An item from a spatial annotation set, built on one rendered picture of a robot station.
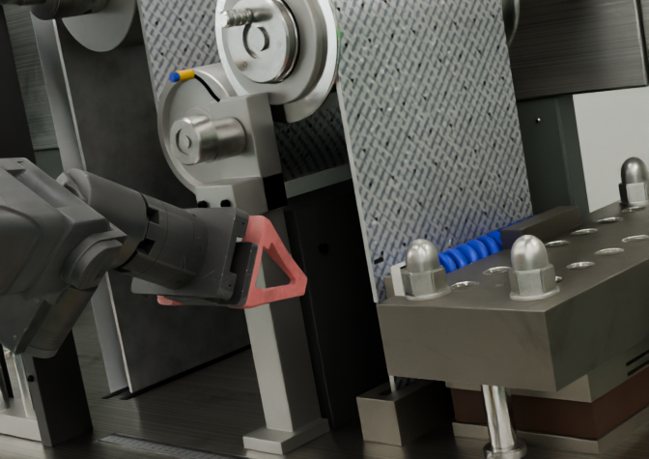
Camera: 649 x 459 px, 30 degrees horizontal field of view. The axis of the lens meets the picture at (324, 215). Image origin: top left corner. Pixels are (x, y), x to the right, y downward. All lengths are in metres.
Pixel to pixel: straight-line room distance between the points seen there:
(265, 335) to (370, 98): 0.22
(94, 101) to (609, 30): 0.53
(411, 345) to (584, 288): 0.14
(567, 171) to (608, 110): 2.71
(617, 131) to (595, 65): 2.75
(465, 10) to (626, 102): 2.83
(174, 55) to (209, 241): 0.36
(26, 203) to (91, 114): 0.60
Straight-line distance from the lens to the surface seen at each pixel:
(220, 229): 0.86
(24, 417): 1.26
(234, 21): 1.01
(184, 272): 0.86
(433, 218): 1.07
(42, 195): 0.75
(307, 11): 0.99
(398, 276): 0.97
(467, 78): 1.12
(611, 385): 0.96
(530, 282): 0.90
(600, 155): 4.03
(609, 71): 1.22
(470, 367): 0.92
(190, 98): 1.13
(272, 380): 1.07
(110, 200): 0.81
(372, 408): 1.03
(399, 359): 0.96
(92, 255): 0.74
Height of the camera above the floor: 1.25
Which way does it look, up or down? 9 degrees down
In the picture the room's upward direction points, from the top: 10 degrees counter-clockwise
